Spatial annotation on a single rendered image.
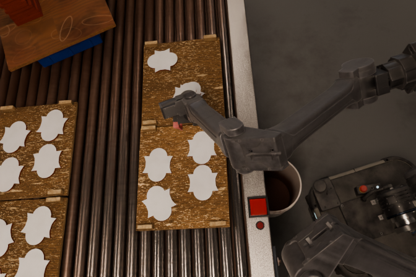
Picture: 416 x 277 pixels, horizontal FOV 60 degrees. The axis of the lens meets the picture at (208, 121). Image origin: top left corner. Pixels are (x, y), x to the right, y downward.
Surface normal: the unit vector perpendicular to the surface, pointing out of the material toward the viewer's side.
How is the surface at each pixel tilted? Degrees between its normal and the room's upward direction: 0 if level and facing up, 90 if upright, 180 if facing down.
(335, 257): 38
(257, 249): 0
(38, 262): 0
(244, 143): 53
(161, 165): 0
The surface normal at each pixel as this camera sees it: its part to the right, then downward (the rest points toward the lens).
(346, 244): 0.08, 0.24
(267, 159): -0.44, 0.44
